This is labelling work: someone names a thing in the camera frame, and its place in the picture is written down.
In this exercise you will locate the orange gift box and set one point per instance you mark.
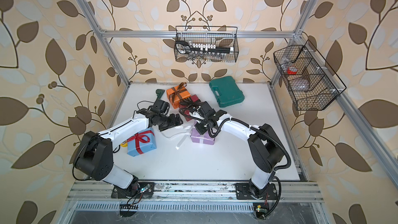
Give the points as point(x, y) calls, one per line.
point(177, 95)

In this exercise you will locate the aluminium front rail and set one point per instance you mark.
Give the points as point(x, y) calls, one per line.
point(221, 191)

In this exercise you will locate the black wire basket right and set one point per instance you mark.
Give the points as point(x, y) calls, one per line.
point(316, 85)

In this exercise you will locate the blue gift box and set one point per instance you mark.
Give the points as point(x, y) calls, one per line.
point(141, 143)

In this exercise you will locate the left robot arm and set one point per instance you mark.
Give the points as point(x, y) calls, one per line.
point(95, 154)

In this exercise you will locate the black wire basket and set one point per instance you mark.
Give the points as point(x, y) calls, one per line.
point(222, 36)
point(316, 85)

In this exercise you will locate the black wire basket back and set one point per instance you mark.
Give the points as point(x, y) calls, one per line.
point(222, 36)

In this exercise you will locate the black printed ribbon bow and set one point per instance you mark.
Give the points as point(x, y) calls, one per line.
point(196, 105)

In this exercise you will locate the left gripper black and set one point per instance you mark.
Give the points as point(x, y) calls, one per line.
point(173, 123)

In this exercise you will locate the green plastic tool case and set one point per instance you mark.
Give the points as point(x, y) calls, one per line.
point(226, 91)

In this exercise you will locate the socket set rail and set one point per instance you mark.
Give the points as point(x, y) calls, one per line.
point(188, 47)

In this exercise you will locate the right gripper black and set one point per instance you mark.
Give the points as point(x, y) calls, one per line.
point(198, 126)

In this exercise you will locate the brown ribbon bow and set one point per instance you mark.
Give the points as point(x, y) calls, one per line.
point(177, 92)

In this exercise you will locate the white ribbon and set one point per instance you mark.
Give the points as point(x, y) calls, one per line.
point(185, 131)

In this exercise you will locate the purple gift box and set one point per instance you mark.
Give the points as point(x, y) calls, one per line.
point(196, 137)

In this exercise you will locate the dark red gift box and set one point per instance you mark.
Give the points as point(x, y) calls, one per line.
point(188, 103)

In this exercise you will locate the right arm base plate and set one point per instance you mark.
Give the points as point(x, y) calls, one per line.
point(248, 191)

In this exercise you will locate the red ribbon bow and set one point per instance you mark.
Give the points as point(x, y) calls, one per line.
point(141, 138)

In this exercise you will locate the red object in basket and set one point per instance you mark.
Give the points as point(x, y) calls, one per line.
point(292, 70)

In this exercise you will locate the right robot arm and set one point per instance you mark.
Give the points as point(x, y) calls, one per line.
point(267, 151)

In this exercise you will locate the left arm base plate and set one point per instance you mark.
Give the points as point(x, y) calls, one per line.
point(135, 189)

